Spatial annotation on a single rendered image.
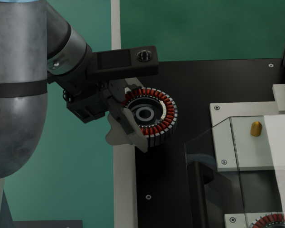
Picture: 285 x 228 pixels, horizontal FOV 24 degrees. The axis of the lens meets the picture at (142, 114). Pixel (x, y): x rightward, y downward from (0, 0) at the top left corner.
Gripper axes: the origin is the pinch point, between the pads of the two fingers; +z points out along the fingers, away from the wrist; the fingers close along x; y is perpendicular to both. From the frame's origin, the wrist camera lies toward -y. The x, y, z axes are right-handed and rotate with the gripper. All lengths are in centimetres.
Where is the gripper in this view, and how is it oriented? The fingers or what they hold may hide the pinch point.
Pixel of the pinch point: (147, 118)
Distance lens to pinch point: 115.0
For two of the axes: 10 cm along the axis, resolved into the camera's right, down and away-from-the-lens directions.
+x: 0.5, 7.7, -6.3
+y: -8.5, 3.7, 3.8
